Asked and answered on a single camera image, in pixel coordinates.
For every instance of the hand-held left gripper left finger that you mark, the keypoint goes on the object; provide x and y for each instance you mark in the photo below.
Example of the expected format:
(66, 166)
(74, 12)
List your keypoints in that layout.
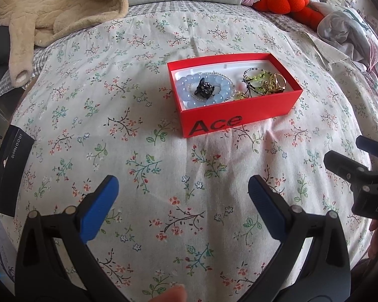
(99, 207)

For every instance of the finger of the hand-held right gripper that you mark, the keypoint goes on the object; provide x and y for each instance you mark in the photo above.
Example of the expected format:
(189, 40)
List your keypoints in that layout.
(343, 163)
(373, 147)

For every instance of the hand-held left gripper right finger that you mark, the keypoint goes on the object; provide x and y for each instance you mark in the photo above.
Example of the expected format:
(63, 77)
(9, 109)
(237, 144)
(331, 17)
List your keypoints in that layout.
(267, 209)

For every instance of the red cardboard box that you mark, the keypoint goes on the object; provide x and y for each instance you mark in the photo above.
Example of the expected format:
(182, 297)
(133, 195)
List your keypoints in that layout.
(271, 107)

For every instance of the linked gold rings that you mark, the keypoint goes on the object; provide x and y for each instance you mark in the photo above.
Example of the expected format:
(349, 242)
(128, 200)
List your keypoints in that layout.
(269, 87)

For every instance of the black glossy trinket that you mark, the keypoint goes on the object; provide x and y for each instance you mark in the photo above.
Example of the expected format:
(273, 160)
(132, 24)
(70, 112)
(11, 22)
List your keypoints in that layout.
(204, 88)

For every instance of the person's right hand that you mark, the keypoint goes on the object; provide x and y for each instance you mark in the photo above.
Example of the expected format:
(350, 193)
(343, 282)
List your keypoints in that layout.
(375, 226)

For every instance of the person's left hand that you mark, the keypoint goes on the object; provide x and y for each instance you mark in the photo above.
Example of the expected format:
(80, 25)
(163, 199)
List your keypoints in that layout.
(170, 295)

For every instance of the floral bed sheet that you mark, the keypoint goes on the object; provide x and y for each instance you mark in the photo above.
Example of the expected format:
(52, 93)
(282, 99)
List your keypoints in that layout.
(176, 179)

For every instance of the black cardboard box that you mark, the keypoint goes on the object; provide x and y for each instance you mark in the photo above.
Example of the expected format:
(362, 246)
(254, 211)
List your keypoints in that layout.
(12, 170)

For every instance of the white blue plastic bag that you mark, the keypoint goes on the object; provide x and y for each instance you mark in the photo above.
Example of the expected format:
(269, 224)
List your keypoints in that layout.
(0, 245)

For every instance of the crumpled grey clothing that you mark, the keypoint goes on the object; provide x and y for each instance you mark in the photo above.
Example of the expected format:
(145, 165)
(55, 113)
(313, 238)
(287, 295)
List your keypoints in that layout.
(340, 22)

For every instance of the orange plush toy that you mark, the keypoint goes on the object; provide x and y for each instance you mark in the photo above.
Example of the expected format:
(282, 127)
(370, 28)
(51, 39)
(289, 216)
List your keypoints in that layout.
(280, 1)

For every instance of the beige fleece blanket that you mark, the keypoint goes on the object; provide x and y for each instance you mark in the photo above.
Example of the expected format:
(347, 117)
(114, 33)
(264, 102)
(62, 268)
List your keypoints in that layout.
(66, 6)

